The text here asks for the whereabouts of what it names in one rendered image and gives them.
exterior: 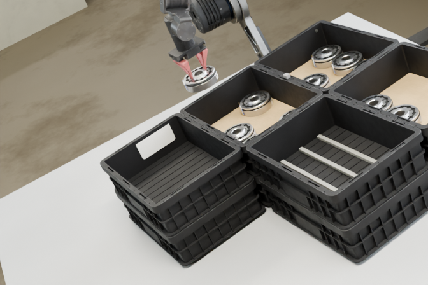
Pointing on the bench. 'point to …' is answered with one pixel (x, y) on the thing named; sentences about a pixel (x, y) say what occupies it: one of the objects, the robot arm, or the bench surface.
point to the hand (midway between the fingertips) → (197, 71)
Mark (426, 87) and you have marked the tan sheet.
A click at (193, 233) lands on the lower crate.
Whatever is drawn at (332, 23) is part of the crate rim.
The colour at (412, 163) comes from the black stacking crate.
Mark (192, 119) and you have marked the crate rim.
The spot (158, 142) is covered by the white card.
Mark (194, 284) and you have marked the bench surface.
